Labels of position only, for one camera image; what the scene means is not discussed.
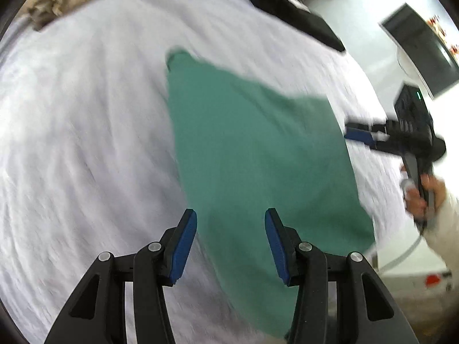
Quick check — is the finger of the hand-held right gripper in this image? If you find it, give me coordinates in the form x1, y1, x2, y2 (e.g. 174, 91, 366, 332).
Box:
344, 122, 390, 151

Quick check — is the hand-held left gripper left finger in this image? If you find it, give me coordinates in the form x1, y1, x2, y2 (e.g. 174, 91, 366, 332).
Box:
44, 208, 199, 344

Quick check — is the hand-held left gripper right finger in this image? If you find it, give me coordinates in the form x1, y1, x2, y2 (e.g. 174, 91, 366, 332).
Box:
264, 208, 420, 344

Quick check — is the green button shirt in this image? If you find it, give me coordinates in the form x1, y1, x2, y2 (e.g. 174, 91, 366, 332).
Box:
165, 47, 376, 339

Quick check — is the person's right hand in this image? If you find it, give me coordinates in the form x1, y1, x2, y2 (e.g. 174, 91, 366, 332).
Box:
400, 165, 447, 223

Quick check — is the dark flat monitor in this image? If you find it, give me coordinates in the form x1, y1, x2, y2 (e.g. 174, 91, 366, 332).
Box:
380, 3, 459, 97

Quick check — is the black garment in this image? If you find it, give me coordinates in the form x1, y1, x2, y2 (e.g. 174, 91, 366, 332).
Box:
249, 0, 347, 52

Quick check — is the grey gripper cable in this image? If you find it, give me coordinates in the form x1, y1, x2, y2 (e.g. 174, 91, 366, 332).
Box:
376, 218, 427, 273

